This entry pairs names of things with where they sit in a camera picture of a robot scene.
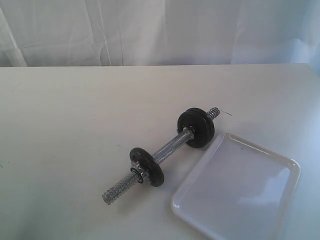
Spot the chrome star collar nut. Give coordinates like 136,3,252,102
130,161,149,184

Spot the white backdrop curtain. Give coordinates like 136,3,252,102
0,0,320,69

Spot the white square plastic tray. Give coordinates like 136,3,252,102
171,133,301,240

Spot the black weight plate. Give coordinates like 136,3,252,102
177,109,208,148
188,107,215,144

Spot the chrome threaded dumbbell bar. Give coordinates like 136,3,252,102
102,107,220,205

